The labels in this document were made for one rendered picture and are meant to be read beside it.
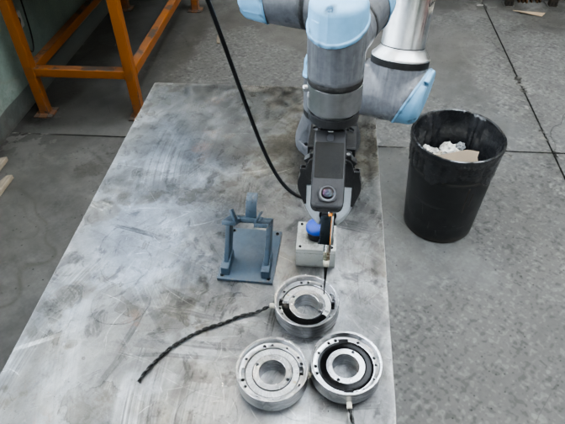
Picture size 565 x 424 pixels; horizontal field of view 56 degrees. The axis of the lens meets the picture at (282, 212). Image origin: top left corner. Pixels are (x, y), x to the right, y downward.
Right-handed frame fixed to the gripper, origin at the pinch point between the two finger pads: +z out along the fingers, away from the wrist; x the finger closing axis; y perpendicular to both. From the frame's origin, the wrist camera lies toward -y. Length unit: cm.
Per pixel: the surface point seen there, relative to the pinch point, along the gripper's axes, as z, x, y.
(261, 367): 10.7, 7.9, -21.1
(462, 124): 56, -46, 116
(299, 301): 11.6, 3.7, -7.8
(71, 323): 12.8, 41.0, -15.7
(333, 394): 9.4, -2.9, -24.8
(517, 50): 95, -102, 260
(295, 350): 9.9, 3.2, -18.2
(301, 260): 11.4, 4.4, 1.2
